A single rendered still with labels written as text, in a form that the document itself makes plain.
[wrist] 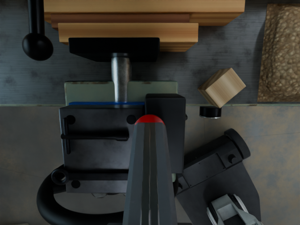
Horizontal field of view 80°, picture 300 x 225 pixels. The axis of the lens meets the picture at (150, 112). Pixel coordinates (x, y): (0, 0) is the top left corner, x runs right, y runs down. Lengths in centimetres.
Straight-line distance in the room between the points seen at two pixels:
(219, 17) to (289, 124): 132
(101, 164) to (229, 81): 19
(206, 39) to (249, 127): 114
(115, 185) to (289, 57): 28
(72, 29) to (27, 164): 139
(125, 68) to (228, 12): 14
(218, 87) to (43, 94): 26
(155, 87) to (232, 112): 112
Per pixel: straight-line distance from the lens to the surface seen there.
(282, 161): 161
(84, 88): 23
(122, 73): 22
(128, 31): 22
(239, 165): 125
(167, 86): 22
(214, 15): 26
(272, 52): 32
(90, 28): 23
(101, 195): 26
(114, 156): 20
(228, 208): 112
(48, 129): 140
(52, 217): 36
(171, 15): 24
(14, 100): 35
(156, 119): 16
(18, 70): 34
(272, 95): 33
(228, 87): 26
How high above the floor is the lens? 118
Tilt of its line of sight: 80 degrees down
